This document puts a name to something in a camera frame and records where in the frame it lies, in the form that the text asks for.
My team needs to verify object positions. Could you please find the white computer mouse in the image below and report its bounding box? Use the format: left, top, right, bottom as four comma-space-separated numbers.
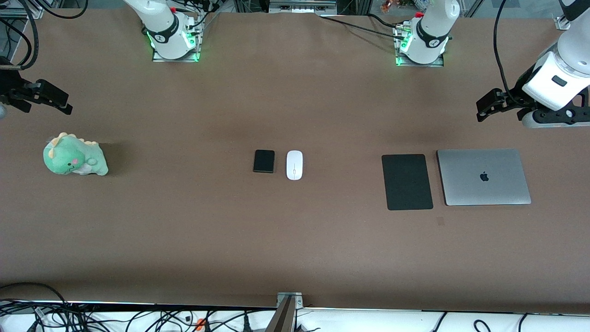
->
286, 150, 304, 181

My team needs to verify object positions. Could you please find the black smartphone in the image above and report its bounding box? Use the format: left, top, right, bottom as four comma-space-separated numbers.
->
253, 149, 276, 174

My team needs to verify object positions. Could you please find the black mouse pad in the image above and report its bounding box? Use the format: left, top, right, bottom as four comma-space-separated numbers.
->
381, 154, 434, 211

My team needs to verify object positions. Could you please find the green dinosaur plush toy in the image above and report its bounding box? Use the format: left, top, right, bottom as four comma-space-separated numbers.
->
43, 132, 109, 177

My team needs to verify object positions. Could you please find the silver laptop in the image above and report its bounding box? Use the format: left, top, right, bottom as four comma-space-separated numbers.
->
436, 148, 532, 207

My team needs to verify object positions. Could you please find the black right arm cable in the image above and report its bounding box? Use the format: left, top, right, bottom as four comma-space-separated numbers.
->
0, 0, 43, 71

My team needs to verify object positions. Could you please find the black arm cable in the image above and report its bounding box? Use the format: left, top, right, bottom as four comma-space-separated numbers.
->
0, 0, 43, 71
493, 0, 524, 100

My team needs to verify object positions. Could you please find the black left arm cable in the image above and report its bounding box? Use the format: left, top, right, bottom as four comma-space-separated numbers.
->
493, 0, 524, 100

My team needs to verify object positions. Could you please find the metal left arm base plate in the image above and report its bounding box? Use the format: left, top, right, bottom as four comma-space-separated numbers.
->
395, 54, 445, 68

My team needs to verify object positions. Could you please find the aluminium corner rail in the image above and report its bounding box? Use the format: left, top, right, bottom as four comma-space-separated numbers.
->
0, 5, 45, 19

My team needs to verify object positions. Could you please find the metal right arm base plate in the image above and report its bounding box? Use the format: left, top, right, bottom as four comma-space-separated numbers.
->
151, 44, 201, 63

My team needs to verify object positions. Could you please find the short black table cable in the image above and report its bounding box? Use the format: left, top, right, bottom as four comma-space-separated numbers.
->
366, 13, 400, 29

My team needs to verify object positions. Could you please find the long black table cable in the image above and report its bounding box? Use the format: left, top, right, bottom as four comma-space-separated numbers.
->
318, 15, 408, 37

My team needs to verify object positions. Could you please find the black looped floor cable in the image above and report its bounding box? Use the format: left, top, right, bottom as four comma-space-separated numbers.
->
0, 282, 71, 307

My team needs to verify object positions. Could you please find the aluminium frame beam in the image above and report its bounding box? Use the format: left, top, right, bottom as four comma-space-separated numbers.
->
269, 0, 337, 14

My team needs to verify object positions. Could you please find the aluminium profile post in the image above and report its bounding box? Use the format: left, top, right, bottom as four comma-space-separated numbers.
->
266, 292, 305, 332

